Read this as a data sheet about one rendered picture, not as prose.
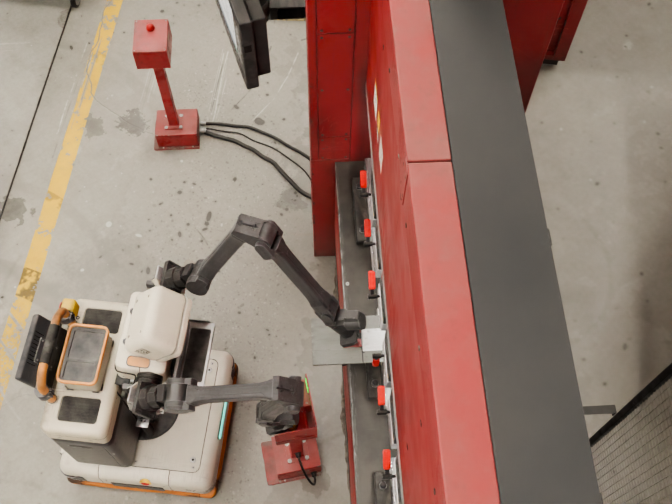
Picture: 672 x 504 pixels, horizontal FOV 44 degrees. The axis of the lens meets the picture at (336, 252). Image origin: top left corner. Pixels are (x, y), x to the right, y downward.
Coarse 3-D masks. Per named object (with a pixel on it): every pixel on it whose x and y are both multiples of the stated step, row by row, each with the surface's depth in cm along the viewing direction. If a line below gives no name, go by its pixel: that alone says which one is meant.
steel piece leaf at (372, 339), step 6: (366, 330) 301; (372, 330) 301; (378, 330) 301; (366, 336) 300; (372, 336) 300; (378, 336) 300; (384, 336) 300; (366, 342) 298; (372, 342) 298; (378, 342) 298; (366, 348) 297; (372, 348) 297; (378, 348) 297
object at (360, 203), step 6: (354, 180) 341; (354, 186) 340; (354, 192) 339; (354, 198) 337; (360, 198) 338; (366, 198) 338; (354, 204) 336; (360, 204) 336; (366, 204) 336; (354, 210) 335; (360, 210) 335; (366, 210) 335; (354, 216) 336; (360, 216) 334; (366, 216) 334; (360, 222) 332; (360, 234) 330; (360, 240) 329
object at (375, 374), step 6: (366, 366) 305; (372, 366) 304; (378, 366) 305; (366, 372) 304; (372, 372) 303; (378, 372) 303; (372, 378) 302; (378, 378) 302; (372, 390) 300; (372, 396) 299
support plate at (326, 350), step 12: (312, 324) 302; (324, 324) 302; (372, 324) 302; (312, 336) 300; (324, 336) 300; (336, 336) 300; (360, 336) 300; (312, 348) 297; (324, 348) 297; (336, 348) 297; (348, 348) 298; (360, 348) 298; (324, 360) 295; (336, 360) 295; (348, 360) 295; (360, 360) 295
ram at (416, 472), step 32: (384, 32) 230; (384, 64) 234; (384, 96) 238; (384, 128) 242; (384, 160) 247; (384, 192) 251; (384, 224) 256; (384, 256) 261; (416, 352) 191; (416, 384) 194; (416, 416) 196; (416, 448) 199; (416, 480) 202
